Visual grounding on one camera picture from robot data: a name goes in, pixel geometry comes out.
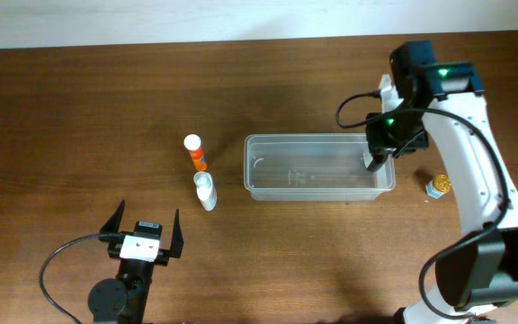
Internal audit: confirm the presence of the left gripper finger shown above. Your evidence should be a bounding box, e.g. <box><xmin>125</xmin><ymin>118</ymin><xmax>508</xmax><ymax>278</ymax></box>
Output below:
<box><xmin>99</xmin><ymin>200</ymin><xmax>125</xmax><ymax>237</ymax></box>
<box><xmin>169</xmin><ymin>210</ymin><xmax>184</xmax><ymax>258</ymax></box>

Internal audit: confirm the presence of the dark bottle white cap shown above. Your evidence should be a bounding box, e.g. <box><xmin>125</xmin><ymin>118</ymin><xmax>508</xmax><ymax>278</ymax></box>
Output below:
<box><xmin>362</xmin><ymin>152</ymin><xmax>386</xmax><ymax>173</ymax></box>

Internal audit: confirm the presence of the white bottle clear cap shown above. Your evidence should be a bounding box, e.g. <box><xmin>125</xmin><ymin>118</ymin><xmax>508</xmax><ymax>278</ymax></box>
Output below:
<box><xmin>193</xmin><ymin>172</ymin><xmax>218</xmax><ymax>212</ymax></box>

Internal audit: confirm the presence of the small jar gold lid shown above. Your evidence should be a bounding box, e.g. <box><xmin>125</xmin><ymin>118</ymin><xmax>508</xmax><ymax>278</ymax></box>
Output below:
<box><xmin>425</xmin><ymin>175</ymin><xmax>451</xmax><ymax>199</ymax></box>

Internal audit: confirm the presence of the orange tablet tube white cap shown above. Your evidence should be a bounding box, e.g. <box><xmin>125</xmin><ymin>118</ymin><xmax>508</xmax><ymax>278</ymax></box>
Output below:
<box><xmin>183</xmin><ymin>134</ymin><xmax>207</xmax><ymax>172</ymax></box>

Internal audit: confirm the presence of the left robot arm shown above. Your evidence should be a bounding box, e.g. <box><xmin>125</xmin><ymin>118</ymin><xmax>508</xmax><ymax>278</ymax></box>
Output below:
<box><xmin>87</xmin><ymin>202</ymin><xmax>183</xmax><ymax>324</ymax></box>

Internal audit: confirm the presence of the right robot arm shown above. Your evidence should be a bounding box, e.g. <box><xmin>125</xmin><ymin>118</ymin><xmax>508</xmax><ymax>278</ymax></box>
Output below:
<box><xmin>366</xmin><ymin>40</ymin><xmax>518</xmax><ymax>323</ymax></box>

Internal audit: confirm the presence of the clear plastic container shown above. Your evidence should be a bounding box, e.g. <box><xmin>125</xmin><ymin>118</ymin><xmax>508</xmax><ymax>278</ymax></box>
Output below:
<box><xmin>244</xmin><ymin>133</ymin><xmax>396</xmax><ymax>202</ymax></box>

